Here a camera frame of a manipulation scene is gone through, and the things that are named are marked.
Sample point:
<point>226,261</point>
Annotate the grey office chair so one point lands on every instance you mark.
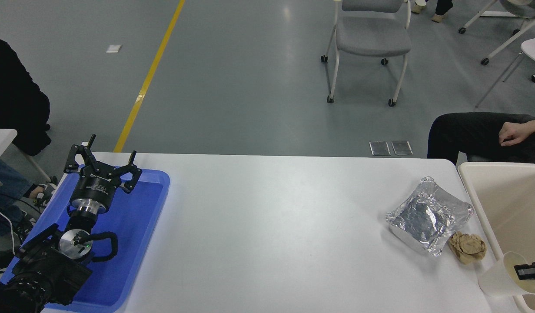
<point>371,37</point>

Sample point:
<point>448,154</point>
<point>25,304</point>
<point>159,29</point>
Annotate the white frame castor chair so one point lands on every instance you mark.
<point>517,32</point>

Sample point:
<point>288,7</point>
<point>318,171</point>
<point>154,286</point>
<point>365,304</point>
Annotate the crumpled tan paper ball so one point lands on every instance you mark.
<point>467,248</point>

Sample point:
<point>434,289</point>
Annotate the metal floor plate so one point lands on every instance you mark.
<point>402,148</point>
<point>379,148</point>

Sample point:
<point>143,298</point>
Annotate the large pale bin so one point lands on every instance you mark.
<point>510,204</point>

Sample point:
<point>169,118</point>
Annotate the white round seat chair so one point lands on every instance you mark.
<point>534,48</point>

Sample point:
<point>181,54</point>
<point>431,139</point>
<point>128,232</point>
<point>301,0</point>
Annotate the white paper cup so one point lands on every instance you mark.
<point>495,278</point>

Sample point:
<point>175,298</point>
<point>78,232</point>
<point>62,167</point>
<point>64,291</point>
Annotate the blue plastic tray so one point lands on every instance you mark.
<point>137,226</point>

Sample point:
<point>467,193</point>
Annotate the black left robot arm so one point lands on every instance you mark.
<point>45,269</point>

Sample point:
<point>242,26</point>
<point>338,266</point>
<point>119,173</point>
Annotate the seated person beside bin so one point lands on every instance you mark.
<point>467,134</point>

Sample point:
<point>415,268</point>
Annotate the small white side table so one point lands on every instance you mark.
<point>0,141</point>

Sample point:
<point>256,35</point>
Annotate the crumpled silver foil tray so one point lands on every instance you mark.
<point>428,217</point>

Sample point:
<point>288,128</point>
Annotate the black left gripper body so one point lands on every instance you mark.
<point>95,187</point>

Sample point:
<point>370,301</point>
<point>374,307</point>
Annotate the person's hand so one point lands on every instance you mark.
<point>515,132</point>

